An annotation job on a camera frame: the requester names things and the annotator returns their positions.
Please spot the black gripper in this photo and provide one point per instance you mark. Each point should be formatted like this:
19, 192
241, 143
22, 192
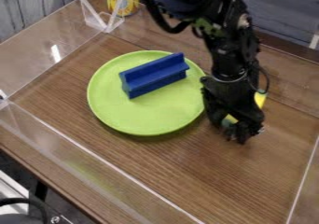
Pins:
230, 96

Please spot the yellow toy banana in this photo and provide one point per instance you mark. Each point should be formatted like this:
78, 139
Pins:
261, 99

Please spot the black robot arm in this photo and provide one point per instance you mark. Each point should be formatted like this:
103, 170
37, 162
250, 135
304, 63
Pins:
222, 22

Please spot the green round plate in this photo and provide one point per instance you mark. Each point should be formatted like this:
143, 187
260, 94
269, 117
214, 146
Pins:
157, 113

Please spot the blue plastic block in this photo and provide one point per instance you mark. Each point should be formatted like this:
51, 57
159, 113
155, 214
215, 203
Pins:
154, 75

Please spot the clear acrylic tray wall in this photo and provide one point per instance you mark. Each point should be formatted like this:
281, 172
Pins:
187, 177

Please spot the clear acrylic corner bracket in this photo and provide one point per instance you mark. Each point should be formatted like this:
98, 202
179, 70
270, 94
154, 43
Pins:
103, 21

